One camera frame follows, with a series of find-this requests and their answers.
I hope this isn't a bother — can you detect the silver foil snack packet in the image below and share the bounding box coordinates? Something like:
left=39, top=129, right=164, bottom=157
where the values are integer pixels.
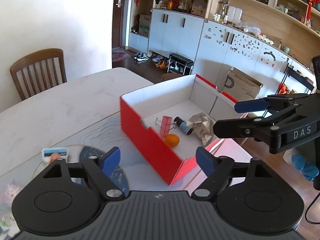
left=187, top=113, right=214, bottom=147

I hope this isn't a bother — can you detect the small blue dropper bottle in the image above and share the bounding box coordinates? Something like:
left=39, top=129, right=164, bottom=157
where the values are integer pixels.
left=174, top=116, right=193, bottom=135

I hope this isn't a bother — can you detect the orange tangerine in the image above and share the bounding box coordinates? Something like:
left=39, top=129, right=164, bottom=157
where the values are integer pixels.
left=164, top=134, right=180, bottom=148

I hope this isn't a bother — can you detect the red cardboard box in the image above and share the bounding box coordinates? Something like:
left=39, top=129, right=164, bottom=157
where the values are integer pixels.
left=120, top=74, right=245, bottom=185

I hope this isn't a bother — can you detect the pink binder clip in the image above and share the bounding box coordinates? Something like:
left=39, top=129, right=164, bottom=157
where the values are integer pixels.
left=155, top=115, right=176, bottom=139

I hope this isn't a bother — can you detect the blue gloved hand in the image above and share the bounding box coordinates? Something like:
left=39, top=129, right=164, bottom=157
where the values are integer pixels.
left=291, top=154, right=319, bottom=181

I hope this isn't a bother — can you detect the cardboard box on floor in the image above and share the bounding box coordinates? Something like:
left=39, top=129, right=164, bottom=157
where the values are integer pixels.
left=222, top=67, right=263, bottom=101

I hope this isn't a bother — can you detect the white blue sachet packet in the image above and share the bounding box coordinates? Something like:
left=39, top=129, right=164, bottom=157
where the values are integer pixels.
left=41, top=147, right=69, bottom=163

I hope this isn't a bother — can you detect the black shoe rack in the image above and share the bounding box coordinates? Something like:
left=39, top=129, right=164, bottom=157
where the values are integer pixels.
left=167, top=53, right=194, bottom=75

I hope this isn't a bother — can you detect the pink patterned wipes pack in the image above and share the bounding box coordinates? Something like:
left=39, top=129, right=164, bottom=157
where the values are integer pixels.
left=1, top=181, right=22, bottom=206

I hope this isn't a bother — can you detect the wooden dining chair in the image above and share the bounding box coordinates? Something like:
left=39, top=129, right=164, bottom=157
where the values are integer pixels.
left=10, top=48, right=67, bottom=101

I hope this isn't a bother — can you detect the brown entrance door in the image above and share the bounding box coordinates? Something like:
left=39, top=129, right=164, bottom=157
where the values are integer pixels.
left=112, top=0, right=129, bottom=48

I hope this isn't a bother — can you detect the grey wall cabinet unit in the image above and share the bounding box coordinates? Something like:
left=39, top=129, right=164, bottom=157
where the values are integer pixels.
left=129, top=0, right=319, bottom=96

